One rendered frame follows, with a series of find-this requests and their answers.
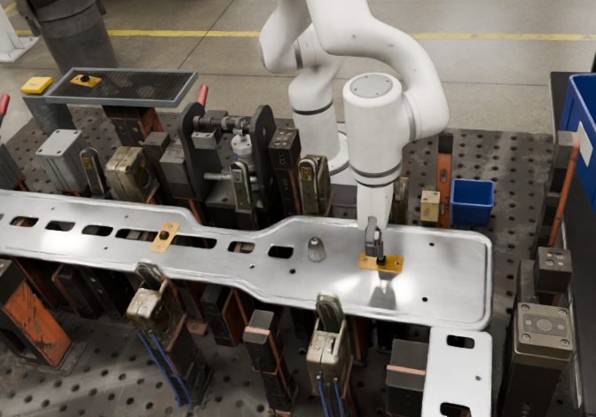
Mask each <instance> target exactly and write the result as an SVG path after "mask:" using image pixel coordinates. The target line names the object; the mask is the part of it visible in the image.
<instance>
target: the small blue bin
mask: <svg viewBox="0 0 596 417"><path fill-rule="evenodd" d="M493 206H494V183H493V182H492V181H484V180H471V179H459V178H455V179H453V180H452V187H451V222H452V223H453V224H459V225H469V226H479V227H487V226H488V222H489V221H490V214H491V210H492V208H493Z"/></svg>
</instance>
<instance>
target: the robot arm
mask: <svg viewBox="0 0 596 417"><path fill-rule="evenodd" d="M258 52H259V57H260V60H261V63H262V64H263V66H264V67H265V68H266V69H267V70H268V71H270V72H272V73H273V74H286V73H290V72H293V71H297V70H300V69H304V68H306V69H305V70H303V71H302V72H301V73H300V74H299V75H298V76H296V77H295V78H294V79H293V81H292V82H291V83H290V84H289V87H288V97H289V102H290V106H291V110H292V115H293V118H294V126H295V128H296V129H299V136H300V141H301V147H302V151H301V153H300V155H301V159H302V158H303V157H305V155H307V154H315V155H325V156H326V157H327V159H328V166H329V171H333V170H335V169H338V168H339V167H341V166H342V165H343V164H345V163H346V162H347V161H349V170H350V173H351V175H352V177H353V178H355V180H356V181H357V182H358V184H357V227H358V229H359V230H362V231H364V230H365V255H366V256H371V257H379V258H383V257H384V244H383V241H381V240H382V233H383V232H384V231H385V230H386V228H387V224H388V220H390V219H391V203H392V197H393V183H394V182H395V181H396V180H397V178H398V176H399V174H400V173H401V171H402V159H403V156H402V149H403V147H404V146H405V145H406V144H407V143H409V142H412V141H415V140H419V139H422V138H427V137H431V136H434V135H435V134H438V133H440V132H442V131H443V130H445V128H446V127H447V126H448V123H449V120H450V115H449V112H450V110H449V108H448V104H447V99H446V97H445V94H444V91H443V86H442V84H441V81H440V79H439V76H438V73H437V72H436V69H435V66H434V64H433V62H432V60H431V58H430V57H429V56H428V54H427V53H426V51H425V50H424V49H423V48H422V47H421V46H420V45H419V44H418V43H417V42H416V41H415V40H414V39H412V38H411V37H410V36H408V35H407V34H406V33H404V32H402V31H400V30H398V29H396V28H393V27H391V26H390V25H387V24H385V23H383V22H381V21H379V20H377V19H375V18H374V17H373V16H372V14H371V12H370V10H369V7H368V4H367V1H366V0H277V7H276V9H275V10H274V12H273V13H272V15H271V16H270V17H269V19H268V20H267V22H266V23H265V25H264V27H263V30H262V32H261V34H260V37H259V42H258ZM347 56H350V57H364V58H370V59H376V60H379V61H381V62H383V63H385V64H387V65H389V66H390V67H392V68H393V69H395V70H396V71H397V73H399V74H400V75H401V77H402V78H403V80H404V83H405V85H406V88H407V91H403V92H402V86H401V83H400V82H399V81H398V80H397V79H396V78H395V77H393V76H391V75H387V74H383V73H367V74H362V75H358V76H356V77H354V78H352V79H351V80H349V81H348V82H347V83H346V84H345V86H344V88H343V91H342V96H343V105H344V115H345V124H346V134H347V136H344V135H342V134H341V133H339V132H338V128H337V121H336V115H335V109H334V102H333V90H332V82H333V78H334V77H335V75H336V74H337V72H338V71H339V69H340V68H341V65H342V64H343V62H344V60H345V59H346V57H347ZM376 223H377V225H378V227H376ZM375 232H379V236H378V239H375V238H374V235H375Z"/></svg>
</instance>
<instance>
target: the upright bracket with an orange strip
mask: <svg viewBox="0 0 596 417"><path fill-rule="evenodd" d="M453 138H454V133H439V134H438V150H437V159H436V181H435V191H436V192H440V203H439V219H438V224H437V225H436V228H443V229H448V228H449V214H450V201H451V175H452V162H453ZM443 169H445V170H446V177H442V172H443ZM441 203H443V204H444V210H440V207H441Z"/></svg>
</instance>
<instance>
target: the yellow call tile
mask: <svg viewBox="0 0 596 417"><path fill-rule="evenodd" d="M51 82H52V79H51V78H50V77H32V78H31V79H30V80H29V81H28V82H27V83H26V84H25V85H24V86H23V87H22V88H20V91H21V92H24V93H41V92H42V91H43V90H44V89H45V88H46V87H47V86H48V85H49V84H50V83H51Z"/></svg>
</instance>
